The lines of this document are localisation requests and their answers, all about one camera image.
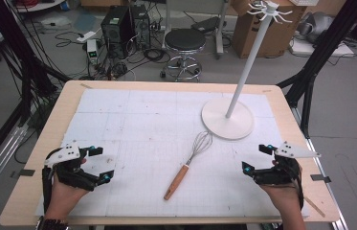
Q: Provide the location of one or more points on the black tape strip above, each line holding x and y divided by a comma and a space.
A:
320, 178
26, 172

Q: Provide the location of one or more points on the white grid paper mat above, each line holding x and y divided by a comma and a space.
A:
150, 127

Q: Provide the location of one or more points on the brown cardboard box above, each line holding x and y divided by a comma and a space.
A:
272, 35

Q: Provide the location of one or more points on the white hook rack stand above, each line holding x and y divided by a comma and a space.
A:
227, 123

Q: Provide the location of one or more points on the grey metal stand leg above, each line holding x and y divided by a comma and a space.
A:
220, 35

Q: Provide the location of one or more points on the flat white board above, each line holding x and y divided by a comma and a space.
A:
326, 49

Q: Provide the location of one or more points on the thin wooden stick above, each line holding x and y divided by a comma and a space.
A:
315, 207

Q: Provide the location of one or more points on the person's right hand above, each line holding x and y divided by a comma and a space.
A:
281, 196

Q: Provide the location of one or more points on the large black computer tower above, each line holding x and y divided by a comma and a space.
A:
115, 30

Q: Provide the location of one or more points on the white power strip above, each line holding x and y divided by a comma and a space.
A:
86, 36

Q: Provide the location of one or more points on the grey bag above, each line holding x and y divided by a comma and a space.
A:
316, 25

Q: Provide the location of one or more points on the slim black computer tower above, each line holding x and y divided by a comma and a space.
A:
141, 25

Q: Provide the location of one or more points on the black round stool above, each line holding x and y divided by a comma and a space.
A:
184, 40

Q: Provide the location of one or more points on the black metal frame stand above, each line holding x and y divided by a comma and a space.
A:
319, 60
29, 67

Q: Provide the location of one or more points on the small device with green display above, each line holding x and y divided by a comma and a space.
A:
92, 50

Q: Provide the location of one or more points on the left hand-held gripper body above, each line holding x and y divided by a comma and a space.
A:
67, 153

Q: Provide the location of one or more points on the flat black bag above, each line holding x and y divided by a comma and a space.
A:
205, 24

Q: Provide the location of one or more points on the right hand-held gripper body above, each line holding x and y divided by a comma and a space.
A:
281, 174

